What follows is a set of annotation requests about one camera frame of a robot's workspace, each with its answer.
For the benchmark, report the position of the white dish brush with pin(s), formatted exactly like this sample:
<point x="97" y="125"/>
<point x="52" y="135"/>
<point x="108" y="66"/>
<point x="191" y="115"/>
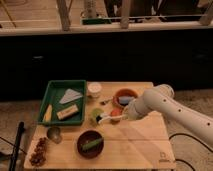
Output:
<point x="103" y="117"/>

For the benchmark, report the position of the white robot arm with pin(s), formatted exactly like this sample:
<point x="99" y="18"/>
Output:
<point x="160" y="98"/>

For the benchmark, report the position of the small metal cup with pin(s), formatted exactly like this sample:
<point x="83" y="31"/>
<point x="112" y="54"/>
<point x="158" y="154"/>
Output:
<point x="54" y="134"/>

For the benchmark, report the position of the white round container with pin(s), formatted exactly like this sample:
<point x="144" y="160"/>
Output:
<point x="94" y="89"/>

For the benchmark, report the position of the orange bowl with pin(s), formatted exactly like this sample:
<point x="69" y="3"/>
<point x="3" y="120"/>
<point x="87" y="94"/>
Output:
<point x="123" y="92"/>

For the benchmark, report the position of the blue sponge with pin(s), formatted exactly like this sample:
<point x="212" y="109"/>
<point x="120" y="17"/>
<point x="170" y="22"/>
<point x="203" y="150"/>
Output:
<point x="124" y="100"/>

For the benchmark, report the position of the orange toy fruit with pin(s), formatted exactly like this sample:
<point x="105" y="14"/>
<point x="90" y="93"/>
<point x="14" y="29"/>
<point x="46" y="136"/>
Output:
<point x="115" y="112"/>

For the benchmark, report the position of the grey triangular cloth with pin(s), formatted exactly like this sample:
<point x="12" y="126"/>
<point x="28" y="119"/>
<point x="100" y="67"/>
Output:
<point x="70" y="95"/>

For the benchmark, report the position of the green plastic tray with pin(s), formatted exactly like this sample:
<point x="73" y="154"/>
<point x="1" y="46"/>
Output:
<point x="54" y="93"/>

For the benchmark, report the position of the wooden block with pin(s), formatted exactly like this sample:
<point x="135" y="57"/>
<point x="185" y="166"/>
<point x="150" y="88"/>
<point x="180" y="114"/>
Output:
<point x="67" y="112"/>

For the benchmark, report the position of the dark brown bowl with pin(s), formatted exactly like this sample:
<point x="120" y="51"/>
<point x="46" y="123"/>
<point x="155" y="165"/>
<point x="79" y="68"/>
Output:
<point x="87" y="137"/>

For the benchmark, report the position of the green toy vegetable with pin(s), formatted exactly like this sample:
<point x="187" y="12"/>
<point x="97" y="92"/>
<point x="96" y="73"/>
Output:
<point x="91" y="144"/>

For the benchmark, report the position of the yellow corn toy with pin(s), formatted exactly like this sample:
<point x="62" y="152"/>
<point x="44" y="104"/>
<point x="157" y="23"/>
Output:
<point x="48" y="114"/>

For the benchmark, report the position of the black pole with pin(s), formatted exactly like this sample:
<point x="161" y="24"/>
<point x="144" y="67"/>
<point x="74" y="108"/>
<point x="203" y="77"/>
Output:
<point x="15" y="151"/>

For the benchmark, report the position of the brown grape bunch toy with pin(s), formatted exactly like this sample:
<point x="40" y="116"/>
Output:
<point x="38" y="156"/>

